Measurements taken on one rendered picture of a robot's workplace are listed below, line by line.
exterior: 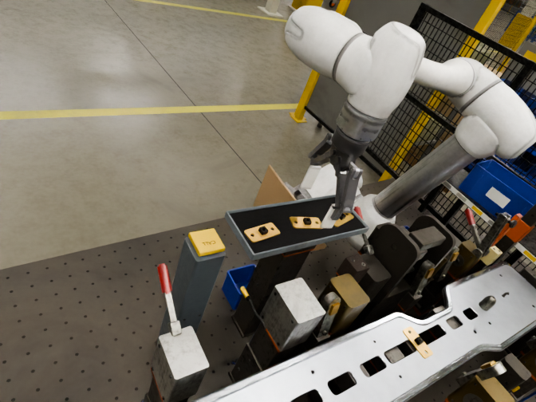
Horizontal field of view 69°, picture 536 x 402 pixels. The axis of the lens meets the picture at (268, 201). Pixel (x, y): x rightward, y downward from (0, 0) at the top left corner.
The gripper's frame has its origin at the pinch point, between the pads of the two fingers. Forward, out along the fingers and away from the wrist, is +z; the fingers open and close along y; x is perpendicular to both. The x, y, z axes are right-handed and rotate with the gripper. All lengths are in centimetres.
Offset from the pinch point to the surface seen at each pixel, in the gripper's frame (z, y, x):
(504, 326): 23, 25, 65
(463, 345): 23, 29, 44
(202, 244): 6.9, 6.8, -27.5
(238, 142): 123, -214, 66
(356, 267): 12.9, 9.4, 13.6
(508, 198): 10, -21, 103
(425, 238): 4.1, 7.4, 32.3
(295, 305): 11.9, 19.8, -8.3
